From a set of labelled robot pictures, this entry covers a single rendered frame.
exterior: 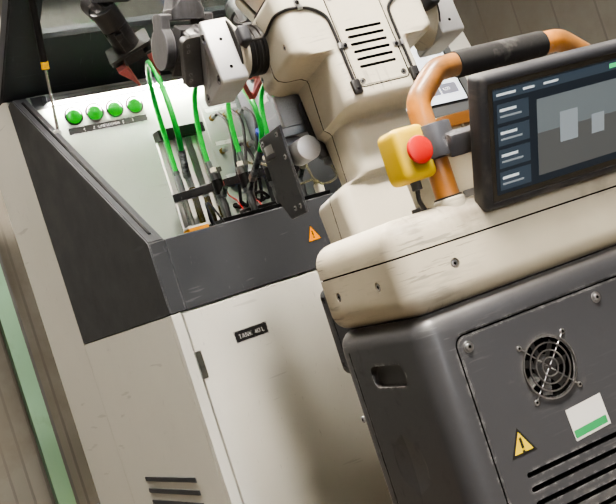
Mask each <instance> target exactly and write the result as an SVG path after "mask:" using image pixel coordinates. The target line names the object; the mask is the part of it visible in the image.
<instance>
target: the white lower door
mask: <svg viewBox="0 0 616 504"><path fill-rule="evenodd" d="M321 282H323V281H320V279H319V276H318V273H317V270H315V271H312V272H309V273H306V274H303V275H300V276H297V277H294V278H291V279H288V280H285V281H282V282H278V283H275V284H272V285H269V286H266V287H263V288H260V289H257V290H254V291H251V292H248V293H244V294H241V295H238V296H235V297H232V298H229V299H226V300H223V301H220V302H217V303H214V304H210V305H207V306H204V307H201V308H198V309H195V310H192V311H189V312H186V313H183V314H181V315H182V318H183V321H184V324H185V327H186V330H187V333H188V337H189V340H190V343H191V346H192V349H193V352H194V355H195V358H196V361H197V364H198V368H199V371H200V374H201V377H202V380H203V383H204V386H205V389H206V392H207V395H208V399H209V402H210V405H211V408H212V411H213V414H214V417H215V420H216V423H217V426H218V430H219V433H220V436H221V439H222V442H223V445H224V448H225V451H226V454H227V457H228V461H229V464H230V467H231V470H232V473H233V476H234V479H235V482H236V485H237V488H238V492H239V495H240V498H241V501H242V504H393V502H392V499H391V496H390V493H389V490H388V487H387V484H386V481H385V478H384V475H383V472H382V469H381V465H380V462H379V459H378V456H377V453H376V450H375V447H374V444H373V441H372V438H371V435H370V432H369V429H368V426H367V423H366V422H365V423H363V422H362V419H361V417H362V416H363V417H365V416H364V413H363V410H362V407H361V404H360V401H359V398H358V395H357V392H356V389H355V386H354V383H353V380H352V377H351V374H349V373H347V372H345V371H344V369H343V366H342V363H341V360H340V357H339V354H338V351H337V348H336V345H335V342H334V339H333V336H332V333H331V330H330V326H329V323H328V320H327V317H326V314H325V311H324V308H323V305H322V302H321V299H320V294H321V292H322V290H323V288H322V285H321Z"/></svg>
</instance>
